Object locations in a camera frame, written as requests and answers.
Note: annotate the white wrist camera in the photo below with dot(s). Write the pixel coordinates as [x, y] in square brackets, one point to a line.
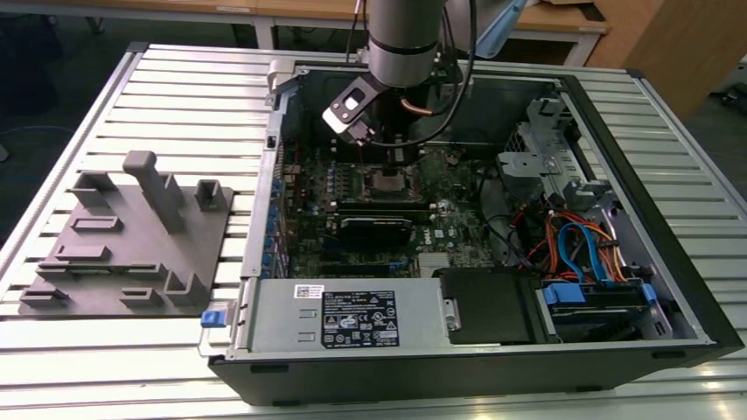
[348, 107]

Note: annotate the black graphics card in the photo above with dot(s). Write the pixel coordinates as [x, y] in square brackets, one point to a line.
[373, 234]

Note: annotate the metal drive cage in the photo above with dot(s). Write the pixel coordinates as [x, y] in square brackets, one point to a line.
[525, 166]

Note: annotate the wooden cabinet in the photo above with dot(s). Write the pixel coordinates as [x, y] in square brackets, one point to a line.
[671, 44]

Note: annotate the grey case corner bracket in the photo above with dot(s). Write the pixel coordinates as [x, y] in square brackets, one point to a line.
[279, 79]

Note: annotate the green motherboard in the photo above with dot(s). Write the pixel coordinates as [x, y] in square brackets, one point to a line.
[460, 219]

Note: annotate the hard disk in blue carrier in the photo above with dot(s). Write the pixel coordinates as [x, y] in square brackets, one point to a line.
[563, 295]

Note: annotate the silver chipset heatsink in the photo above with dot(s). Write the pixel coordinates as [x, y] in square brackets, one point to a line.
[433, 260]

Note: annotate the grey parts rack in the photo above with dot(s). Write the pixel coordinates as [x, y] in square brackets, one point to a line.
[116, 271]

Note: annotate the black drive bay box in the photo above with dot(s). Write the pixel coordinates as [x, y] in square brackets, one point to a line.
[489, 306]

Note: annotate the black RAM stick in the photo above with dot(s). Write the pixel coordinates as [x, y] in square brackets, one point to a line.
[379, 214]
[379, 205]

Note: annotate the blue case latch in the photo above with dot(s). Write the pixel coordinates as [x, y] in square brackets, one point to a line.
[211, 319]

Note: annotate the CPU socket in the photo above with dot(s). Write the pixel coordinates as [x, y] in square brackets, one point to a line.
[415, 194]

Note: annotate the wooden desk white frame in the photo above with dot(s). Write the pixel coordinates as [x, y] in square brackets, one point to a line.
[583, 22]
[145, 4]

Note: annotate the black PC case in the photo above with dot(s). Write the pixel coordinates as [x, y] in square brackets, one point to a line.
[408, 376]

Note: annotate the silver power supply unit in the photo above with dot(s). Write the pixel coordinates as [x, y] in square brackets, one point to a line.
[280, 315]

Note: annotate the CPU silver plate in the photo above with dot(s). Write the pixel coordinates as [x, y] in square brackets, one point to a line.
[389, 180]

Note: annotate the black expansion slot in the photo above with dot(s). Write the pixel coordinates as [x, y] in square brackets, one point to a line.
[361, 270]

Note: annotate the pale blue plastic panel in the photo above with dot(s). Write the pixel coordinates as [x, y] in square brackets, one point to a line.
[496, 30]

